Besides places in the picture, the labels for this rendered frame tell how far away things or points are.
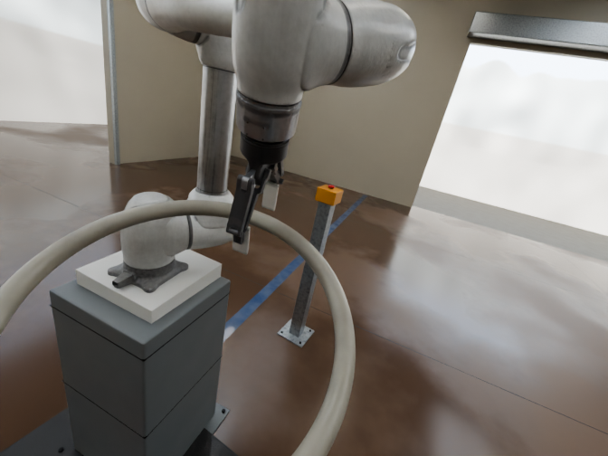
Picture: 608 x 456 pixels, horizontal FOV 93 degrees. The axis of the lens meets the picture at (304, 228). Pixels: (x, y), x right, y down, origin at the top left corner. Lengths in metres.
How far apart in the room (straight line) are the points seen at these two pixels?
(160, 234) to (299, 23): 0.75
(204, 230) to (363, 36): 0.76
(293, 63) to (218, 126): 0.60
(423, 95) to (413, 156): 1.16
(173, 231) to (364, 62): 0.74
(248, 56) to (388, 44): 0.19
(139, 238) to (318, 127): 6.14
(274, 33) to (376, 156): 6.24
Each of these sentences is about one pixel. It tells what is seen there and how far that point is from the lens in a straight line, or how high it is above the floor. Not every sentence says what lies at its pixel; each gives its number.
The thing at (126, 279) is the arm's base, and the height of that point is 0.88.
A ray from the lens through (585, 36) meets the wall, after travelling 6.65.
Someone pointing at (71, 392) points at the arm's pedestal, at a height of 0.37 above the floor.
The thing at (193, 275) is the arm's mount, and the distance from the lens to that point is 1.10.
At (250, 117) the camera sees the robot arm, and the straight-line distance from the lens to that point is 0.42.
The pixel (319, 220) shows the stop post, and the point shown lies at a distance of 1.70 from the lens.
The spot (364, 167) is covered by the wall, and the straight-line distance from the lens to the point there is 6.63.
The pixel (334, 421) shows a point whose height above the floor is 1.13.
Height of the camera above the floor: 1.46
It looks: 22 degrees down
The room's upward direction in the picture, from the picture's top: 12 degrees clockwise
